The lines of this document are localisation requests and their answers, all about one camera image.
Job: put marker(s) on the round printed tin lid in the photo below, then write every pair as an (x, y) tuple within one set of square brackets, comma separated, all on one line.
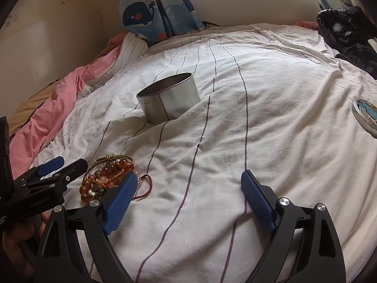
[(366, 115)]

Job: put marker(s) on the silver round tin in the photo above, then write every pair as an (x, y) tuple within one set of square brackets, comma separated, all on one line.
[(173, 100)]

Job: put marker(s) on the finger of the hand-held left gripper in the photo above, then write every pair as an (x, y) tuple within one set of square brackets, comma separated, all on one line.
[(70, 172), (53, 165)]

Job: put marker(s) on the person's left hand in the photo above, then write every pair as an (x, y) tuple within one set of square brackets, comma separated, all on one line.
[(17, 247)]

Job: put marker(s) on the black jacket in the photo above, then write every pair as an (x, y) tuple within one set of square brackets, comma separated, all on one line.
[(338, 26)]

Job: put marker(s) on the cream cloth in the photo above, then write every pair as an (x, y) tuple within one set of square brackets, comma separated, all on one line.
[(373, 44)]

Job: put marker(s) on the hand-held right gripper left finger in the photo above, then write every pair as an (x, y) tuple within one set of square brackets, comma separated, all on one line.
[(120, 206)]

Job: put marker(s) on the dark blue cloth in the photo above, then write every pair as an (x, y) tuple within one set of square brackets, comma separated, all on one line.
[(356, 59)]

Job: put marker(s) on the tan bed sheet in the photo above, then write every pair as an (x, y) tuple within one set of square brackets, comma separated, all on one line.
[(26, 109)]

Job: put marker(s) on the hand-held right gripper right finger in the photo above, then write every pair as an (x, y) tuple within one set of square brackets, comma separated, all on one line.
[(259, 203)]

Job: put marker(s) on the white striped duvet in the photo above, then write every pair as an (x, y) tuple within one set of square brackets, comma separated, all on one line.
[(265, 109)]

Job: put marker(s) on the pink blanket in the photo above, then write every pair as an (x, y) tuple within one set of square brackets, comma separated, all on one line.
[(53, 103)]

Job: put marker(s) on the salmon red pillow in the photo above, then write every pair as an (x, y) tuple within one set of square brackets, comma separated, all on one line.
[(117, 39)]

